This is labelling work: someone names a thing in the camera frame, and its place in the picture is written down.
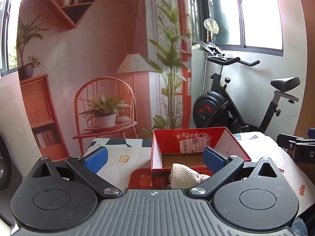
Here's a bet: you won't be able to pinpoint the cream knitted cloth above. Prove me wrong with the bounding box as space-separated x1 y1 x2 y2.
169 163 212 189

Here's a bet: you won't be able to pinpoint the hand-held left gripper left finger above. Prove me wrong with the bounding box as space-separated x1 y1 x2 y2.
25 146 123 199

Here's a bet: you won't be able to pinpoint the red bear mat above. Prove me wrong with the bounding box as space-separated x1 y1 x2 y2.
130 168 153 190

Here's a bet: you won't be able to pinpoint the wall poster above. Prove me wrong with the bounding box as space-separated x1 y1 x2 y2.
17 0 192 161

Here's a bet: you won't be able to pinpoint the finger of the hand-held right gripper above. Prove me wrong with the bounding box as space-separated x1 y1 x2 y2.
277 133 306 150

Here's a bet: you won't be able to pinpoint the red cardboard box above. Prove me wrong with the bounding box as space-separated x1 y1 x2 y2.
150 127 252 190

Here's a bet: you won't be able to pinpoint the black exercise bike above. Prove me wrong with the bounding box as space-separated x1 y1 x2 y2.
193 41 301 134

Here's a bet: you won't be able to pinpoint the large window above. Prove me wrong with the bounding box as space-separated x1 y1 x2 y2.
204 0 289 57

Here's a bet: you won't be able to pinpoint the person's blue trousers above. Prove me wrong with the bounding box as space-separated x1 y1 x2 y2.
295 216 315 236

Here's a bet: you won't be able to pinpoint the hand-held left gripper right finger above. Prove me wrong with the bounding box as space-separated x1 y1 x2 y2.
187 146 287 201

